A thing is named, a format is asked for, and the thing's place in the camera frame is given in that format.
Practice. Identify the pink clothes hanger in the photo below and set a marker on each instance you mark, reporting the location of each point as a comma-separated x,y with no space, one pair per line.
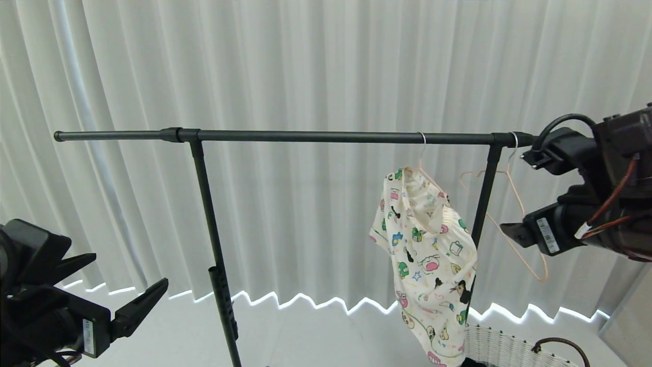
422,153
516,196

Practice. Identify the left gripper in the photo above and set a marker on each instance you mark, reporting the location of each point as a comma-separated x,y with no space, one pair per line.
61,326

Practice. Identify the cream printed garment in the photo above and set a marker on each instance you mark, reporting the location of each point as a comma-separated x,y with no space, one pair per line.
428,255

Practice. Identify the white laundry basket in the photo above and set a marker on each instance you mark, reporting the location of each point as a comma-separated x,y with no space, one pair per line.
499,351

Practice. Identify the white curtain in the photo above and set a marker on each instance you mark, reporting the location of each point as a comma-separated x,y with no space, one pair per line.
305,61

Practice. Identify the black clothes rack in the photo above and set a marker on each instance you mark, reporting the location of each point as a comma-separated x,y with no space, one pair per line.
305,136

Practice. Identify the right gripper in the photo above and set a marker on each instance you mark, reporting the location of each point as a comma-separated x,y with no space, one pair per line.
570,224

